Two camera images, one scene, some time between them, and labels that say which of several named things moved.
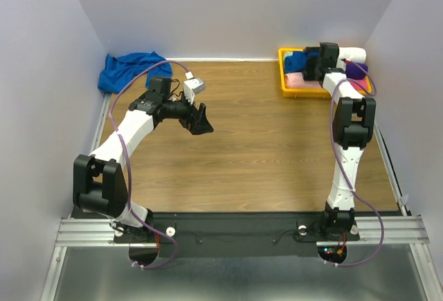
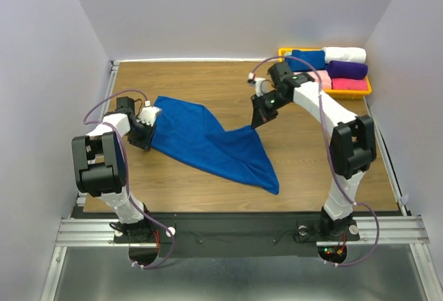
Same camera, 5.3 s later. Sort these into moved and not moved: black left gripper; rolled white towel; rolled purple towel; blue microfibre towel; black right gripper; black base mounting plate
Moved: black right gripper; black left gripper
Not moved: blue microfibre towel; rolled white towel; black base mounting plate; rolled purple towel
